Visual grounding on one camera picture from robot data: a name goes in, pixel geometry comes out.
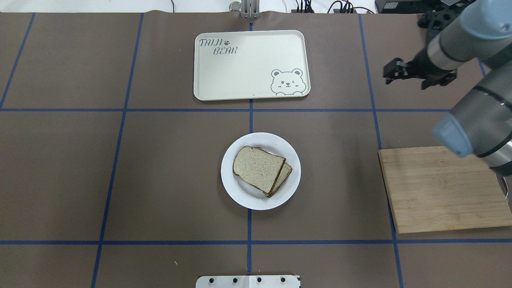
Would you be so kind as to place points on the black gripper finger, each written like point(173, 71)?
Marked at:
point(396, 69)

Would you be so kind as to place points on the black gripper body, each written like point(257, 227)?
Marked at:
point(420, 64)

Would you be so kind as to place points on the white round plate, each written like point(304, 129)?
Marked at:
point(249, 196)

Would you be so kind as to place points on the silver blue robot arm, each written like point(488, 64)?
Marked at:
point(480, 123)

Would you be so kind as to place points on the black laptop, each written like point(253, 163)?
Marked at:
point(405, 6)

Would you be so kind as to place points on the black orange usb hub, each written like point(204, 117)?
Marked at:
point(305, 6)

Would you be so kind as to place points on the wooden cutting board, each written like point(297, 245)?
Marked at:
point(430, 189)

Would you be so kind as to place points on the cream bear tray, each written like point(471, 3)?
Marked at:
point(250, 65)

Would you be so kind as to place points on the small metal cylinder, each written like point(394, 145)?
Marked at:
point(235, 6)

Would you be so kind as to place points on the metal cutting board handle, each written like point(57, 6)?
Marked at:
point(503, 185)

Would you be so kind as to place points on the aluminium frame post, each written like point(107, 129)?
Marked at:
point(250, 9)

